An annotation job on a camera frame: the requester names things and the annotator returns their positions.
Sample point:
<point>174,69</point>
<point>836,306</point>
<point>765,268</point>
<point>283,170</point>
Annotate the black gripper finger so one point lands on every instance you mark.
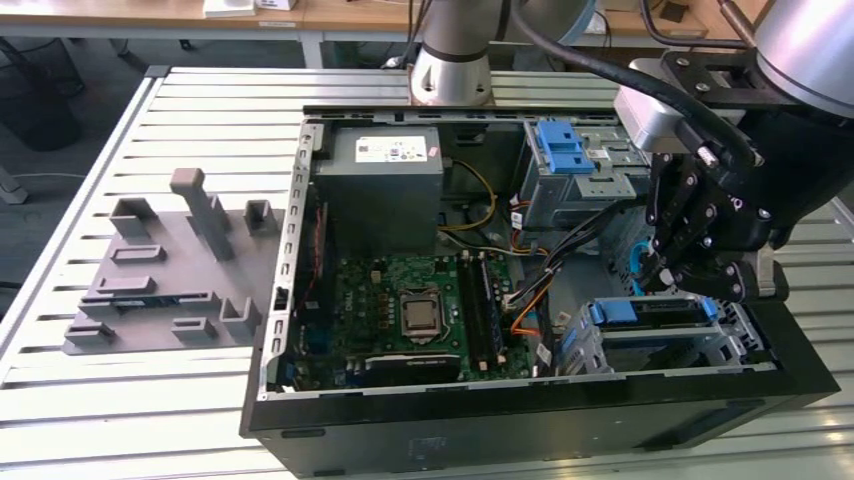
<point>721,282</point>
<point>681,210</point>

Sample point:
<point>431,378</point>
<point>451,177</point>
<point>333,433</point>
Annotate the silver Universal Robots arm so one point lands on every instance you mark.
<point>454,75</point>

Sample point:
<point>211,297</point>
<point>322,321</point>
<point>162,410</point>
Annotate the grey optical drive cage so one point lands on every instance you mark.
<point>588,187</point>

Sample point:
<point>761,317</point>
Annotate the blue drive latch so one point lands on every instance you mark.
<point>561,150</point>

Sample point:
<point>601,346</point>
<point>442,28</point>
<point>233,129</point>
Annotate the installed RAM stick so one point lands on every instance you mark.
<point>494,315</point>

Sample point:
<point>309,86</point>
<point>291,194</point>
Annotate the small black box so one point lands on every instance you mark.
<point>670,12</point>

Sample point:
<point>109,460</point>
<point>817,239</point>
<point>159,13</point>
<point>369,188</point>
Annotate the silver CPU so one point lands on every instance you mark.
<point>421,314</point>

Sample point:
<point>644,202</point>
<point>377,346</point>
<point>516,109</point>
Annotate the grey power supply unit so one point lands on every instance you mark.
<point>381,210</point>

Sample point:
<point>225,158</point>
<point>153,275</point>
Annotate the black PC case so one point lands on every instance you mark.
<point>467,435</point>

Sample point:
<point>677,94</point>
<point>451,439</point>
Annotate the black graphics card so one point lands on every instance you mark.
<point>410,369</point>

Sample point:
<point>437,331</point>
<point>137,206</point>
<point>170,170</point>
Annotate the green motherboard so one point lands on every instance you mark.
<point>363,300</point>

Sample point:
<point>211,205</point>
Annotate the white box with print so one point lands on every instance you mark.
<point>275,4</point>

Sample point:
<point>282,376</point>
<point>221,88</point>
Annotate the grey parts rack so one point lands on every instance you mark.
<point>187,280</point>

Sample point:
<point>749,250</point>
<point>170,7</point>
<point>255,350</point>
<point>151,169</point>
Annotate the black mesh waste bin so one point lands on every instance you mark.
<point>40,110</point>

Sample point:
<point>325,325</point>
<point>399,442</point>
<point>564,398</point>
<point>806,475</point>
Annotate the white furniture foot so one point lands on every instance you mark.
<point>12,192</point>

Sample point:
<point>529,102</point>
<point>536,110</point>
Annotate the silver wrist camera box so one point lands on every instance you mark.
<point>650,117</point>

